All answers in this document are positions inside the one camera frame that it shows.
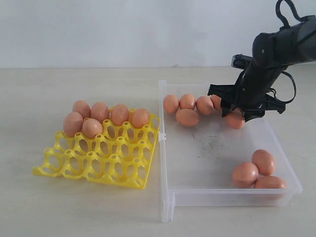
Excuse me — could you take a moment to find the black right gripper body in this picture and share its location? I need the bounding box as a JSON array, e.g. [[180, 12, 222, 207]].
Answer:
[[237, 61, 287, 113]]

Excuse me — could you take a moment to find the brown egg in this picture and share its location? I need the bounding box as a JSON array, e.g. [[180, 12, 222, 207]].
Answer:
[[63, 112, 83, 137], [82, 118, 103, 139], [179, 93, 196, 110], [131, 108, 150, 128], [225, 111, 245, 129], [210, 94, 222, 111], [72, 100, 91, 119], [110, 104, 129, 126], [163, 94, 179, 114], [91, 101, 110, 123], [196, 96, 214, 115], [176, 109, 199, 127], [252, 149, 276, 176], [254, 176, 287, 189], [233, 162, 259, 188]]

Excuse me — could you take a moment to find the clear plastic storage box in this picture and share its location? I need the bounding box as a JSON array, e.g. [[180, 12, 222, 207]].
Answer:
[[158, 79, 303, 224]]

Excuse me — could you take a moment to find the yellow plastic egg tray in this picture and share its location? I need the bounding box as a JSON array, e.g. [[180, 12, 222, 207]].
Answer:
[[33, 114, 159, 189]]

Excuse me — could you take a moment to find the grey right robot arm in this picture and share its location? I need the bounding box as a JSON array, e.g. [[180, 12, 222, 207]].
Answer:
[[208, 16, 316, 121]]

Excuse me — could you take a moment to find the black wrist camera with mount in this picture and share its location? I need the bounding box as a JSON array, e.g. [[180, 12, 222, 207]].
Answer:
[[231, 54, 253, 70]]

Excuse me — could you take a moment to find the black camera cable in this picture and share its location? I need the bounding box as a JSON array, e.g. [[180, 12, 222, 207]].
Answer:
[[269, 0, 312, 103]]

